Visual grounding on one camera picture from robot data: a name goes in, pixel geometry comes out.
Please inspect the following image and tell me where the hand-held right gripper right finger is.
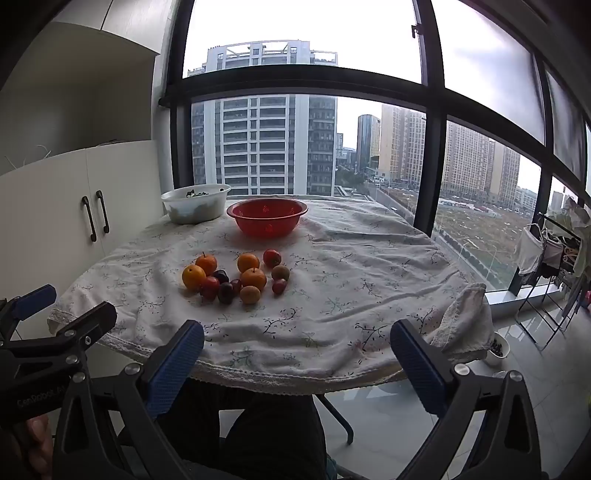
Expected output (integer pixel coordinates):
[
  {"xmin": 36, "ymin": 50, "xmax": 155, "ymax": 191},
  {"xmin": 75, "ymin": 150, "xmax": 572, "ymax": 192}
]
[{"xmin": 390, "ymin": 318, "xmax": 542, "ymax": 480}]

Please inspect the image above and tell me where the white floor cabinet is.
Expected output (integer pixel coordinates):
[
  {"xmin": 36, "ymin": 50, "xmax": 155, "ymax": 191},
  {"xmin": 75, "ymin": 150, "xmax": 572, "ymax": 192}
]
[{"xmin": 0, "ymin": 140, "xmax": 176, "ymax": 342}]

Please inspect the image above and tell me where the black window frame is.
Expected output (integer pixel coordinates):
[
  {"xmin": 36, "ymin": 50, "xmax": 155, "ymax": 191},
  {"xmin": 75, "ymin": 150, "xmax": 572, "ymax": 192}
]
[{"xmin": 157, "ymin": 0, "xmax": 591, "ymax": 296}]

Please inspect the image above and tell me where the black clothes drying rack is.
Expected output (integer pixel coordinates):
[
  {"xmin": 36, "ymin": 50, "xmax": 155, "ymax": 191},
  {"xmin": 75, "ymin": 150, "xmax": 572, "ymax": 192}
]
[{"xmin": 514, "ymin": 211, "xmax": 591, "ymax": 348}]

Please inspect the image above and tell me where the white upper cabinet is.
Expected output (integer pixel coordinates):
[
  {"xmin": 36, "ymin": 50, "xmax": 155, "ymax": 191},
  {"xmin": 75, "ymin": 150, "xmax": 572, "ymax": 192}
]
[{"xmin": 48, "ymin": 0, "xmax": 183, "ymax": 58}]

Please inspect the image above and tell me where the white floor pot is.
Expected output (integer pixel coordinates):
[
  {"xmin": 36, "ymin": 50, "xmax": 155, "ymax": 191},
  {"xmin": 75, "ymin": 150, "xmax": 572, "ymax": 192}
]
[{"xmin": 485, "ymin": 331, "xmax": 511, "ymax": 368}]

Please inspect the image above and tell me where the person's left hand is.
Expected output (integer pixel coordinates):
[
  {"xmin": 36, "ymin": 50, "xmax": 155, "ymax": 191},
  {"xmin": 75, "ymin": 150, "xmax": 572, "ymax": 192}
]
[{"xmin": 23, "ymin": 414, "xmax": 55, "ymax": 469}]

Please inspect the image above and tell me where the red colander bowl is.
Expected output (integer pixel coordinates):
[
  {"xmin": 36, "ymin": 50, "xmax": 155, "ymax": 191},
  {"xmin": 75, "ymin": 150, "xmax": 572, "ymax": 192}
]
[{"xmin": 226, "ymin": 198, "xmax": 308, "ymax": 239}]

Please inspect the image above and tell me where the black cabinet handle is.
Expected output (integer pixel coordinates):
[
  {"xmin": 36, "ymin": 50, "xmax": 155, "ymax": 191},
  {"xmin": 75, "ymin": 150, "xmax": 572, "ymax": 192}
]
[
  {"xmin": 82, "ymin": 196, "xmax": 98, "ymax": 241},
  {"xmin": 95, "ymin": 190, "xmax": 110, "ymax": 234}
]

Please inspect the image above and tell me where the white plastic bowl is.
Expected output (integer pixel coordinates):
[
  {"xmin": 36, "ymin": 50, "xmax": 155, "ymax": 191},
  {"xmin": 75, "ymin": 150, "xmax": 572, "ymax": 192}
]
[{"xmin": 161, "ymin": 183, "xmax": 232, "ymax": 225}]

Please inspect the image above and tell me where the black table leg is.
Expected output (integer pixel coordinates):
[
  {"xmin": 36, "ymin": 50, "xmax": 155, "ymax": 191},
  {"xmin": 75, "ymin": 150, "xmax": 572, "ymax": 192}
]
[{"xmin": 316, "ymin": 392, "xmax": 355, "ymax": 445}]

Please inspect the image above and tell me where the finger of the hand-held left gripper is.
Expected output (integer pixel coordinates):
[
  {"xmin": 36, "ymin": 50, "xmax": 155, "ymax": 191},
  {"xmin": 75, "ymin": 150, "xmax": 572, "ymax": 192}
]
[
  {"xmin": 0, "ymin": 284, "xmax": 57, "ymax": 345},
  {"xmin": 0, "ymin": 301, "xmax": 119, "ymax": 377}
]

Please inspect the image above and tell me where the white hanging garment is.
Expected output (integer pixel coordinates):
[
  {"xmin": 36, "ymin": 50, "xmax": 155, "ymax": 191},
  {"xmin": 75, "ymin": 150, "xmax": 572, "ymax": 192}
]
[{"xmin": 514, "ymin": 224, "xmax": 546, "ymax": 278}]

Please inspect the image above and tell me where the pale green hanging garment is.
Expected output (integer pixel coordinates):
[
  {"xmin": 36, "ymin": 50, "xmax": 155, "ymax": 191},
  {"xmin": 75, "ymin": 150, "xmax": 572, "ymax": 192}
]
[{"xmin": 569, "ymin": 198, "xmax": 591, "ymax": 278}]

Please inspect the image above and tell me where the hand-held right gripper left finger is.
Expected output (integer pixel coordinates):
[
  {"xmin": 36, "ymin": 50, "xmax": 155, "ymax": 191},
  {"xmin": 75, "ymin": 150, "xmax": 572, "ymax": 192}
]
[{"xmin": 53, "ymin": 319, "xmax": 205, "ymax": 480}]

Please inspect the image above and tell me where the floral white tablecloth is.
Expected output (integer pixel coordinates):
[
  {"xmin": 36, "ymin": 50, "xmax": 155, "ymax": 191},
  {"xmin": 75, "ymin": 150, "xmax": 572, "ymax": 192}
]
[{"xmin": 48, "ymin": 196, "xmax": 495, "ymax": 395}]

